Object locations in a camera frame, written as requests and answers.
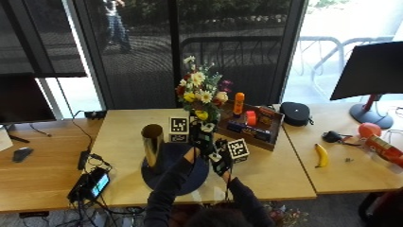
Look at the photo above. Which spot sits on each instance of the person's left hand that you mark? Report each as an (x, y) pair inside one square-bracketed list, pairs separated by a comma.
[(200, 138)]

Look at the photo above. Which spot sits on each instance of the person's right hand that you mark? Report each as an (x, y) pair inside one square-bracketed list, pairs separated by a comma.
[(220, 160)]

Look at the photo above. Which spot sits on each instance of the colourful artificial flower bouquet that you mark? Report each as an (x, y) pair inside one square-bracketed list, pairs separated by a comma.
[(202, 91)]

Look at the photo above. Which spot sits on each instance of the right glove white marker cube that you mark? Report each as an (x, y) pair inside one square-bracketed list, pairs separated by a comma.
[(238, 150)]

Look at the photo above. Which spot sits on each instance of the glove white marker cube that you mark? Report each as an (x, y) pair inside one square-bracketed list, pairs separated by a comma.
[(178, 128), (238, 150)]

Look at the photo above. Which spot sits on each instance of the left glove white marker cube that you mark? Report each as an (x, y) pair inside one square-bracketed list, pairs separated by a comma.
[(178, 128)]

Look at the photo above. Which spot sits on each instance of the small blue box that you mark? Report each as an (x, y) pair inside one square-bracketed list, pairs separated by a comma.
[(235, 126)]

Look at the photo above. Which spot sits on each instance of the brown wooden tray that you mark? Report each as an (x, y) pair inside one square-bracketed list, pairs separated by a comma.
[(251, 130)]

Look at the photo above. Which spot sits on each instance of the long blue box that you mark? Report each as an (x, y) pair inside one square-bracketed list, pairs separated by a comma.
[(258, 133)]

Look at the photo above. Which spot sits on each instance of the small red cup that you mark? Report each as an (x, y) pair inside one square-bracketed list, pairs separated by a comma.
[(250, 118)]

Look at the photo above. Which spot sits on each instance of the orange bottle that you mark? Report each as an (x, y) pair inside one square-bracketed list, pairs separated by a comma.
[(238, 103)]

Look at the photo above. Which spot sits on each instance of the gold cylindrical vase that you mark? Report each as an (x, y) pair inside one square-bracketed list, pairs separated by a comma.
[(151, 143)]

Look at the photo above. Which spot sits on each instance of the brown snack box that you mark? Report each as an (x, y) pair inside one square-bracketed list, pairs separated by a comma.
[(266, 116)]

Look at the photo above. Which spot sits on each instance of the dark blue round mat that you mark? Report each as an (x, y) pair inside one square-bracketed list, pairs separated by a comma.
[(167, 179)]

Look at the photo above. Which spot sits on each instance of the black oval pouch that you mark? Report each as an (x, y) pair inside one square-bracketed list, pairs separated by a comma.
[(295, 113)]

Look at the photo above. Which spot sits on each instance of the yellow banana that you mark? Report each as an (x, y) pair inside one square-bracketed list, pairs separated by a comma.
[(321, 155)]

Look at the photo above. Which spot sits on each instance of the bunch of spare flowers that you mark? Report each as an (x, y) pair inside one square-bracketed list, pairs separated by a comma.
[(286, 215)]

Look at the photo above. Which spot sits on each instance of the black socket block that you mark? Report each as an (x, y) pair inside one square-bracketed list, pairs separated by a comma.
[(94, 114)]

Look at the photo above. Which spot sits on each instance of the black power adapter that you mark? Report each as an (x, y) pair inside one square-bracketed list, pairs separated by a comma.
[(82, 159)]

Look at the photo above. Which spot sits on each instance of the small metal screw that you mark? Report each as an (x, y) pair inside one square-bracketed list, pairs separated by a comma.
[(348, 160)]

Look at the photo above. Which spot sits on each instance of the black device with lit screen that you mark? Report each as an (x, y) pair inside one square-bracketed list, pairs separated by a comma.
[(90, 186)]

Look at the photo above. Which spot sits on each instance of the orange ball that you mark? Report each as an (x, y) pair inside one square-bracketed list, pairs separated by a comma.
[(368, 130)]

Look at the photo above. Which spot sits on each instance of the grey metal bike rack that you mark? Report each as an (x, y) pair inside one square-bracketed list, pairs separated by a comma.
[(335, 52)]

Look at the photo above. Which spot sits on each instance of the dark red bag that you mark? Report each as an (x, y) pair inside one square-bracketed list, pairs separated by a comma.
[(383, 208)]

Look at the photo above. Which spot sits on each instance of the black monitor with red stand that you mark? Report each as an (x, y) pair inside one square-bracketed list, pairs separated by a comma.
[(371, 71)]

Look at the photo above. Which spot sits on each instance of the black computer mouse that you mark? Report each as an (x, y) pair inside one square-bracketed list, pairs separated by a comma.
[(20, 154)]

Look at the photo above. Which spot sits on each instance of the white paper sheet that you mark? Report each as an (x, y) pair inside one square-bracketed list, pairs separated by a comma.
[(4, 138)]

